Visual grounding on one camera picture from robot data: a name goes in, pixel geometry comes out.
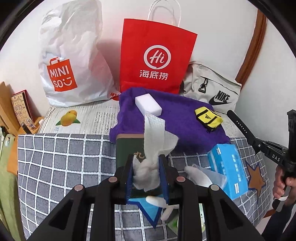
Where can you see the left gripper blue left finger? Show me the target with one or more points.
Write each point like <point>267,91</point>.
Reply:
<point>129,176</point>

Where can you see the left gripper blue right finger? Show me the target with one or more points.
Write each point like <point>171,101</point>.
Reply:
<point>163,166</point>

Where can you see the white tissue paper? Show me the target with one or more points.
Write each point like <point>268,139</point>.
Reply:
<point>157,141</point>

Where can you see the sheer organza drawstring pouch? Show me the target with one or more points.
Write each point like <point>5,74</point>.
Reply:
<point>205,177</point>

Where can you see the blue tissue box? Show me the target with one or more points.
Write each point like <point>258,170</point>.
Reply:
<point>225,159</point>

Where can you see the yellow mini bag pouch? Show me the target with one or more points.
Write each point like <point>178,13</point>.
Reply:
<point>208,118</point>

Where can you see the green tissue pack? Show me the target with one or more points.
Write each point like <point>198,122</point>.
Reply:
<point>173,224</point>

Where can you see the person's right hand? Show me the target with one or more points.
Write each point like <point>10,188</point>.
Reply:
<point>278,187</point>

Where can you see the dark green box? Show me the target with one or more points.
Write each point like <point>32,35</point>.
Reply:
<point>132,144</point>

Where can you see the purple fleece towel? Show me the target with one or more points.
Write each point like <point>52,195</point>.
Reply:
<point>180,119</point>

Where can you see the white sponge block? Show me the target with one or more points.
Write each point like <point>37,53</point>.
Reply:
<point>146,103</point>

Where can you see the newspaper print sheet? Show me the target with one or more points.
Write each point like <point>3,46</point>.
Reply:
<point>94,118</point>

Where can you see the grey checked bed cover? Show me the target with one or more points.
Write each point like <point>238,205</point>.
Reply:
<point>50,165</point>

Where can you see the beige Nike bag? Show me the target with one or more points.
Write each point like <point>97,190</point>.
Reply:
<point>206,85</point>

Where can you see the red Haidilao paper bag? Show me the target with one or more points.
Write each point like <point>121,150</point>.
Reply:
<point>154,55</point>

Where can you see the white Miniso plastic bag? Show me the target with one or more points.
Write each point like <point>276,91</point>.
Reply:
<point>73,71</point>

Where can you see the patterned brown book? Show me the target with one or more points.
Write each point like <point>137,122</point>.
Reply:
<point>22,109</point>

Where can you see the wooden headboard furniture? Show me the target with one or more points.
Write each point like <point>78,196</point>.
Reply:
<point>11,124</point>

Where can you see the wooden door frame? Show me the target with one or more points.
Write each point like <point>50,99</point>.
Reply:
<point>253,49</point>

